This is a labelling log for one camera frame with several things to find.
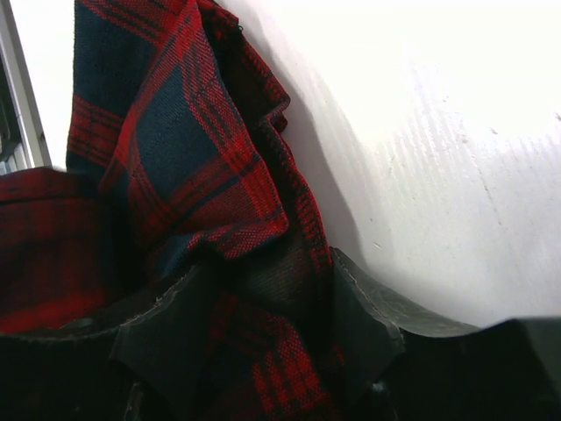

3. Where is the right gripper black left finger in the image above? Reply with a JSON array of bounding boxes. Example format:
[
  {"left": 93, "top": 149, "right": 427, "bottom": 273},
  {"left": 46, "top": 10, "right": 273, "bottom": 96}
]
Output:
[{"left": 1, "top": 264, "right": 217, "bottom": 420}]

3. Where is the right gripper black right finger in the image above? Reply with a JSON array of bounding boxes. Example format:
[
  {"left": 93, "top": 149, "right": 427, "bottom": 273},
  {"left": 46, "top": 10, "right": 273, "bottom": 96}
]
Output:
[{"left": 331, "top": 249, "right": 560, "bottom": 420}]

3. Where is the red black plaid skirt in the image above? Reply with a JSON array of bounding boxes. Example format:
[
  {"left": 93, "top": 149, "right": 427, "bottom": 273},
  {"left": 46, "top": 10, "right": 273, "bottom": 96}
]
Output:
[{"left": 1, "top": 1, "right": 346, "bottom": 420}]

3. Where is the aluminium front rail frame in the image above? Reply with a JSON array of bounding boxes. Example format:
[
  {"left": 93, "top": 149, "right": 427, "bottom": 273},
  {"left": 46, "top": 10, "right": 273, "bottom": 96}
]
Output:
[{"left": 1, "top": 1, "right": 52, "bottom": 175}]

